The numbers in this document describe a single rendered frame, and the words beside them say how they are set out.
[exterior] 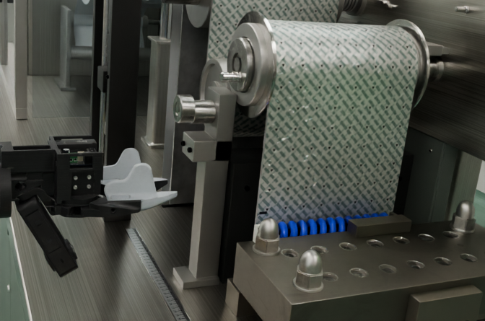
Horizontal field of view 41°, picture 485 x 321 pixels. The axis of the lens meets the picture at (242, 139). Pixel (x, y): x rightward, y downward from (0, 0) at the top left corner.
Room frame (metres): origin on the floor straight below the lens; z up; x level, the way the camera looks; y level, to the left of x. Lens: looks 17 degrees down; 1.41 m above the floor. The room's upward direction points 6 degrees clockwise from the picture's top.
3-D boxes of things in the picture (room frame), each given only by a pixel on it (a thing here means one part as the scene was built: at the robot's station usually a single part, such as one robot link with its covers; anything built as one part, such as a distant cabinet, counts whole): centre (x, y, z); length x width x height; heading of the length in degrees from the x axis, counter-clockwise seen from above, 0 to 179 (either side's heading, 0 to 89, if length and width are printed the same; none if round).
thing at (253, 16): (0.90, 0.00, 1.25); 0.15 x 0.01 x 0.15; 25
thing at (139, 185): (0.75, 0.12, 1.11); 0.09 x 0.03 x 0.06; 106
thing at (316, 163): (0.89, -0.14, 1.11); 0.23 x 0.01 x 0.18; 115
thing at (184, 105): (0.89, 0.09, 1.18); 0.04 x 0.02 x 0.04; 25
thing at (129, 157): (0.79, 0.14, 1.11); 0.09 x 0.03 x 0.06; 124
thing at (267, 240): (0.77, -0.05, 1.05); 0.04 x 0.04 x 0.04
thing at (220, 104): (0.91, 0.05, 1.05); 0.06 x 0.05 x 0.31; 115
